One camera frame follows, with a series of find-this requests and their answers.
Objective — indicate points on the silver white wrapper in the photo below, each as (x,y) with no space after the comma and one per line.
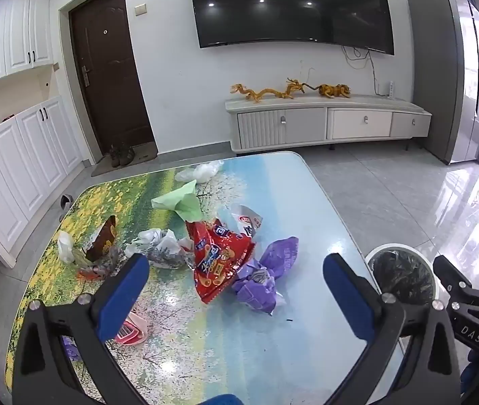
(245,221)

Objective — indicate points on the yellow dragon figurine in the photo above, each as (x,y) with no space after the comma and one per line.
(264,93)

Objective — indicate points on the white translucent plastic bag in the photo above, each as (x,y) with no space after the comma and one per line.
(199,172)

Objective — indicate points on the purple plastic bag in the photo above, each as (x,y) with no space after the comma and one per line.
(277,257)

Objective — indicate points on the black bin liner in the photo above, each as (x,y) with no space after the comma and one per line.
(404,274)

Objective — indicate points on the white power strip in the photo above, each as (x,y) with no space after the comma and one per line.
(392,88)

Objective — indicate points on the white tissue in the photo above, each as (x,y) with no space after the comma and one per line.
(65,247)

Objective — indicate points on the dark brown entrance door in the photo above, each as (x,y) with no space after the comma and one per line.
(108,71)

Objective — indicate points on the small purple wrapper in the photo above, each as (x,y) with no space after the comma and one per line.
(70,348)

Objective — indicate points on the white upper wall cabinets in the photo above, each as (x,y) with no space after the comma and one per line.
(15,33)

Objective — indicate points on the green paper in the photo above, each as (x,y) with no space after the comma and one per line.
(180,202)

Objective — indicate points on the white lower cabinets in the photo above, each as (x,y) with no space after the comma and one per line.
(32,160)

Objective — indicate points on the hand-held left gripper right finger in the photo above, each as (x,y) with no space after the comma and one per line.
(345,299)

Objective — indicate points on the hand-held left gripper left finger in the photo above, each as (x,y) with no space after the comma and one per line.
(125,295)

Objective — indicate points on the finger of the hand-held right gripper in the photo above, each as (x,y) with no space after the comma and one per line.
(454,276)

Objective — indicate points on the grey plastic bag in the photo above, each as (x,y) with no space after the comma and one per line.
(163,247)

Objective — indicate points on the yellow tiger figurine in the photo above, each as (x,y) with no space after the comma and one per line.
(334,90)

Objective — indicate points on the brown snack packet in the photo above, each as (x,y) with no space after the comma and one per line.
(104,236)

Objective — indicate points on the black wall television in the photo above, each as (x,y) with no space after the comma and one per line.
(290,4)

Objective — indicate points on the white grey television stand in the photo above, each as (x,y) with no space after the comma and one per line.
(307,122)

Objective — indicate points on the grey refrigerator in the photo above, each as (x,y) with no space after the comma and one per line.
(433,71)

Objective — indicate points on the grey slipper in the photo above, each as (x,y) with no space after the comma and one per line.
(66,202)

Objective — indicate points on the beige light switch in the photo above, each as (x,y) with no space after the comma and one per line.
(140,9)

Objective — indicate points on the person's right hand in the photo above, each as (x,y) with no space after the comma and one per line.
(473,371)

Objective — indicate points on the white waste bin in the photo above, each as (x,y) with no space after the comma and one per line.
(391,246)

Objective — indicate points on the clear plastic wrapper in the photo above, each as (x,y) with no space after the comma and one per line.
(100,268)

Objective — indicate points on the red snack packet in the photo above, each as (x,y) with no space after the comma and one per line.
(218,261)

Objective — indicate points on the pink packet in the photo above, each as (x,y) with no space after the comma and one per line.
(136,329)

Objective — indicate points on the brown doormat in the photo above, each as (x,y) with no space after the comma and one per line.
(144,157)

